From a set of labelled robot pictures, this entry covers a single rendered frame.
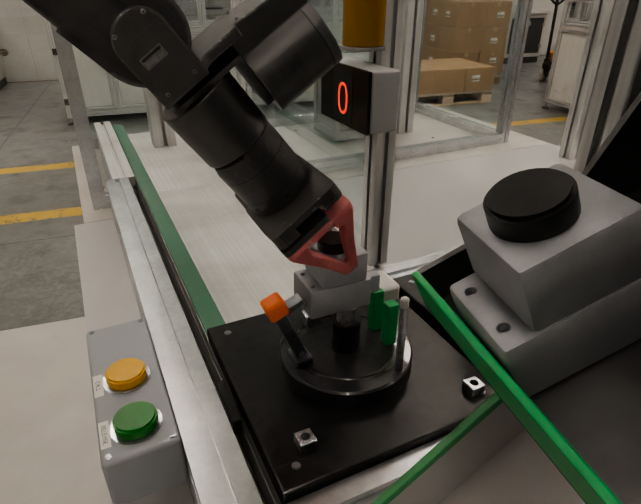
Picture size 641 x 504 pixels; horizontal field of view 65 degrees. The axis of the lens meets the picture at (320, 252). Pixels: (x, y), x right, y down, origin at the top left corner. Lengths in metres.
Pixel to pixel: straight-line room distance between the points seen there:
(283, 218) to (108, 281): 0.61
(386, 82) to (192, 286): 0.38
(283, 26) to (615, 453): 0.30
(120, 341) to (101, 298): 0.29
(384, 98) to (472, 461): 0.40
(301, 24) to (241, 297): 0.48
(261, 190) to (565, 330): 0.26
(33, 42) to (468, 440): 8.44
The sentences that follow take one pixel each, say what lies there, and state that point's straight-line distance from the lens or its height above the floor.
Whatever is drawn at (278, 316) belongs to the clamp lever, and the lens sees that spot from 0.47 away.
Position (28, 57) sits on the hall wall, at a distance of 8.64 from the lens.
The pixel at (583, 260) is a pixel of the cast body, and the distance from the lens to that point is 0.18.
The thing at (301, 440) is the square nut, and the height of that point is 0.98.
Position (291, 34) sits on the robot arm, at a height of 1.30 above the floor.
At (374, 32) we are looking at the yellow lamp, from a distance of 0.62.
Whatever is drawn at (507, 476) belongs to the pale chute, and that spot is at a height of 1.07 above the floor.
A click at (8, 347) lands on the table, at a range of 0.87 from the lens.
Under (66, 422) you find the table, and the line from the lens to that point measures 0.71.
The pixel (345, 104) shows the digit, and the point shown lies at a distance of 0.64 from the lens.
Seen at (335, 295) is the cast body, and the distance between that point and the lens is 0.47.
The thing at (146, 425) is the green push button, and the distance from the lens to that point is 0.51.
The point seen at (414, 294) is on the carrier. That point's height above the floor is 0.97.
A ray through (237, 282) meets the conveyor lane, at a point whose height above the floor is 0.92.
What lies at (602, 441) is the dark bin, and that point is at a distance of 0.20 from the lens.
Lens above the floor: 1.33
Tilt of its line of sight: 29 degrees down
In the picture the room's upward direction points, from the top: straight up
